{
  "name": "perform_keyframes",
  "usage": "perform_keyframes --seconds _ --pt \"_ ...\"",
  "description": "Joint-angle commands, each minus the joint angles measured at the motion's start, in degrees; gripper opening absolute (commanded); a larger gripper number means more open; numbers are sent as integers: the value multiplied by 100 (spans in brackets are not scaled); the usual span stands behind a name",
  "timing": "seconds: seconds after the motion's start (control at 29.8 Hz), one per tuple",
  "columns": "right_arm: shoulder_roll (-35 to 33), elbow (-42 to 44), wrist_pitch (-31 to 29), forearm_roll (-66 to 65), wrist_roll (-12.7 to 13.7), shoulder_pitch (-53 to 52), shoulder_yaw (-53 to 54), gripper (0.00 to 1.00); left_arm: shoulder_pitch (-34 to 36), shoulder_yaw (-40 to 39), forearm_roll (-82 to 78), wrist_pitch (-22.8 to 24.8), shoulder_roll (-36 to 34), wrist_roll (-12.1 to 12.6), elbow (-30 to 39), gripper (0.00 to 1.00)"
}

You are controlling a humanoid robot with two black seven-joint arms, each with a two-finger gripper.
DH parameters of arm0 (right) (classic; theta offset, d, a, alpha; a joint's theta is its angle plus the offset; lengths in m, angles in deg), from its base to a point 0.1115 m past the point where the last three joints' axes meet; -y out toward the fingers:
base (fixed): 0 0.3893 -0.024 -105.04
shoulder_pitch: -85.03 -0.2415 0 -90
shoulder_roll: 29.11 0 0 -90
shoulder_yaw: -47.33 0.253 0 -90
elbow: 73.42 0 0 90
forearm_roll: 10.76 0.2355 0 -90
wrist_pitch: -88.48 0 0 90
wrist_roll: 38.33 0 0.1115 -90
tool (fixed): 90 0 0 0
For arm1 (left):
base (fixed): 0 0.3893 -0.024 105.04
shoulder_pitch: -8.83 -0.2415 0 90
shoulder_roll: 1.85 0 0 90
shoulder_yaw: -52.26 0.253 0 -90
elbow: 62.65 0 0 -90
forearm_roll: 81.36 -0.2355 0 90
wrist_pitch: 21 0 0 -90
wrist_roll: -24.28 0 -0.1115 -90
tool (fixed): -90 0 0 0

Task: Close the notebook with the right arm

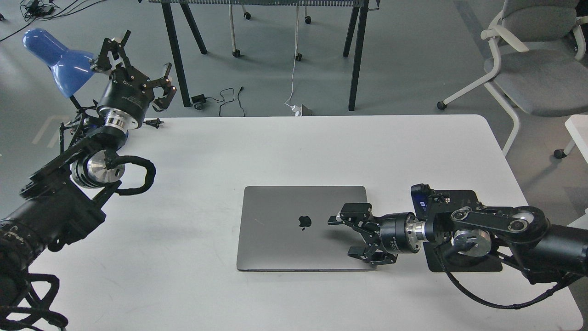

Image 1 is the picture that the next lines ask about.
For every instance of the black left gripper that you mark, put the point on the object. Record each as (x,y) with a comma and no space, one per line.
(124,102)

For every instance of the grey laptop computer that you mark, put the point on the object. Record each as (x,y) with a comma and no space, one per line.
(285,229)

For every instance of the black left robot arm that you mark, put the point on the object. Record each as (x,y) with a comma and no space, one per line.
(64,199)

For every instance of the black power plug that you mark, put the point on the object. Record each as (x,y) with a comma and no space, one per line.
(156,123)

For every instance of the white side table corner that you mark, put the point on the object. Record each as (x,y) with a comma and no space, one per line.
(577,126)

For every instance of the blue desk lamp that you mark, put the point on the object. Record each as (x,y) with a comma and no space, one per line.
(70,68)

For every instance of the black mouse pad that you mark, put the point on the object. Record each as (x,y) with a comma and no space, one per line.
(434,208)

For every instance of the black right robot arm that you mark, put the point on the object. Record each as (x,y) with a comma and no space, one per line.
(459,232)

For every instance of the grey office chair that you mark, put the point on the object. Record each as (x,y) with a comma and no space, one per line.
(545,83)

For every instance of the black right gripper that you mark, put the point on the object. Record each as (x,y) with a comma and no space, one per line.
(393,233)

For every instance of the white charger with cable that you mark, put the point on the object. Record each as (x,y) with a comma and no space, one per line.
(296,110)

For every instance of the black power adapter with cable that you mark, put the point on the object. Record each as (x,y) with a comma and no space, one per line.
(200,100)

